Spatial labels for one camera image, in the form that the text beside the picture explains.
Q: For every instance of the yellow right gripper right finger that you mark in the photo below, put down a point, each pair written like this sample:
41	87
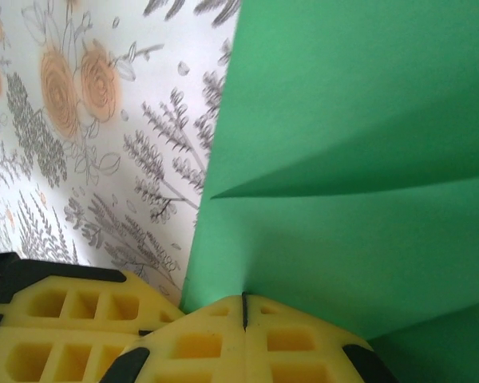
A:
259	359

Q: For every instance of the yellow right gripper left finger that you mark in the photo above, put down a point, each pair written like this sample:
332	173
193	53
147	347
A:
231	359

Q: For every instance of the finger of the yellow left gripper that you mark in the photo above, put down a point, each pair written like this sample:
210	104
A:
36	319
44	339

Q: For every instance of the green cloth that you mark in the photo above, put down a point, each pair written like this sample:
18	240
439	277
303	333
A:
343	119

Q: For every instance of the floral table cover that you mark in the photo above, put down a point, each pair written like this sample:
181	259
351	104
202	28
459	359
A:
155	60

